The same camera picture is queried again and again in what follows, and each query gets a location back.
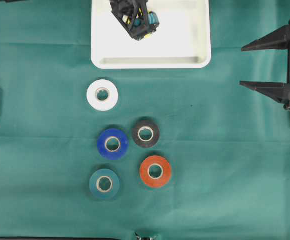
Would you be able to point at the green table cloth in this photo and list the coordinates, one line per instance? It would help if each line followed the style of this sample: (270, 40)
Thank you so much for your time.
(228, 146)

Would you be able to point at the orange tape roll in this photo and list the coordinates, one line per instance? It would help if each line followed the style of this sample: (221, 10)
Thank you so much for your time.
(155, 171)

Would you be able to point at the teal green tape roll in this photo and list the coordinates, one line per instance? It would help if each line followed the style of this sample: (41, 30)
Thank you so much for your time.
(104, 184)

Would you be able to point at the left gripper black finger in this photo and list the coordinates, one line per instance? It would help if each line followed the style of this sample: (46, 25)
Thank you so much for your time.
(135, 18)

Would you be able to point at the white plastic tray case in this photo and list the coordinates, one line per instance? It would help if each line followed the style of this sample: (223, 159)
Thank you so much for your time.
(182, 40)

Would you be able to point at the blue tape roll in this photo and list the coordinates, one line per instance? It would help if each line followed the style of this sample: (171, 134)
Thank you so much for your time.
(112, 144)

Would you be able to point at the white tape roll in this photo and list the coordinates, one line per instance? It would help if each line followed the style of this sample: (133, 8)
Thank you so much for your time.
(102, 95)

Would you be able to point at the black tape roll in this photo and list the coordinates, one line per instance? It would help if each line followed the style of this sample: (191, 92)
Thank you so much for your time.
(145, 133)

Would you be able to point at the metal clamp at table edge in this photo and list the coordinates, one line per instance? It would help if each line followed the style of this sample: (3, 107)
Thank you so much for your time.
(140, 236)

